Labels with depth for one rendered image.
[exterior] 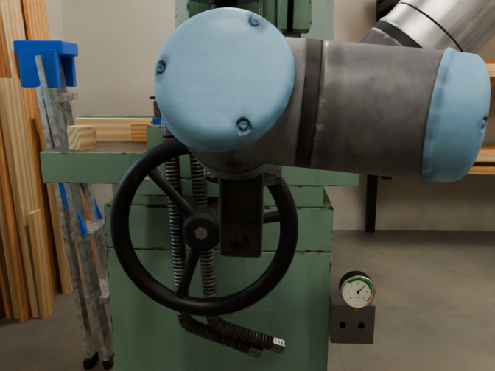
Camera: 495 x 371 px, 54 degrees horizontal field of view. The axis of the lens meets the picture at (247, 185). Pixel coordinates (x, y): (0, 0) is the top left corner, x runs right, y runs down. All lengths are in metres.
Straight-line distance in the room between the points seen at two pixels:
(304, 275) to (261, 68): 0.70
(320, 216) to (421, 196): 2.67
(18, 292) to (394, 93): 2.13
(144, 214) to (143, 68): 2.51
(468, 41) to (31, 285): 2.12
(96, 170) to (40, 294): 1.44
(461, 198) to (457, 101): 3.34
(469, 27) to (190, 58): 0.26
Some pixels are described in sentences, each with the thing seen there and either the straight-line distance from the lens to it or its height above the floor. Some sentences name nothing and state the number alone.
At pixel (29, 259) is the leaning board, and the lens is 2.32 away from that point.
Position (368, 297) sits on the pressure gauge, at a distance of 0.92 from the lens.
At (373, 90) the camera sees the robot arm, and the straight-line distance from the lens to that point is 0.31.
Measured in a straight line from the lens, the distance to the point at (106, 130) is 1.12.
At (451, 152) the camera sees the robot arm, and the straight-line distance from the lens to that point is 0.33.
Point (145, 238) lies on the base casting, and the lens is 0.96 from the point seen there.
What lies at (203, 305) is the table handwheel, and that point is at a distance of 0.78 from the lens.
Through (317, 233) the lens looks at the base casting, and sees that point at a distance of 0.93.
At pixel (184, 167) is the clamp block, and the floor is 0.89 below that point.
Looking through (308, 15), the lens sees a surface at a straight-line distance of 1.23.
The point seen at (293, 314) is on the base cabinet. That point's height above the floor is 0.58.
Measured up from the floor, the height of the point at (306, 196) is 0.82.
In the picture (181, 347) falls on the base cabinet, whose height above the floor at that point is 0.50.
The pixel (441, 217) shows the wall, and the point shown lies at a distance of 3.64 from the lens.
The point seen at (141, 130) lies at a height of 0.93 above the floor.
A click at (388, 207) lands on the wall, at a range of 3.52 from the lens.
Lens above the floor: 1.03
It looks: 12 degrees down
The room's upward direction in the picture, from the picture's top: straight up
